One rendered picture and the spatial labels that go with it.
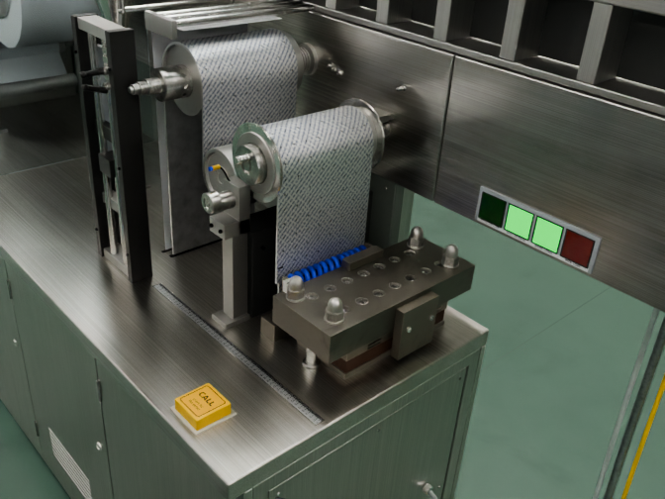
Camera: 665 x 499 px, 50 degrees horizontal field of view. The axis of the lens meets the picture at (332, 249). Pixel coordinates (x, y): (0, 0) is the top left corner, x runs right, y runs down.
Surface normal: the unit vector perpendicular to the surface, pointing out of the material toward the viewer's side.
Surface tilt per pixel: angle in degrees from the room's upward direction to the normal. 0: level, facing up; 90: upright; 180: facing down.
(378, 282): 0
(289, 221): 90
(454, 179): 90
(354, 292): 0
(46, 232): 0
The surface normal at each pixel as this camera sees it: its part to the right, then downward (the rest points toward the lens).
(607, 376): 0.06, -0.87
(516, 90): -0.74, 0.29
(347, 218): 0.67, 0.40
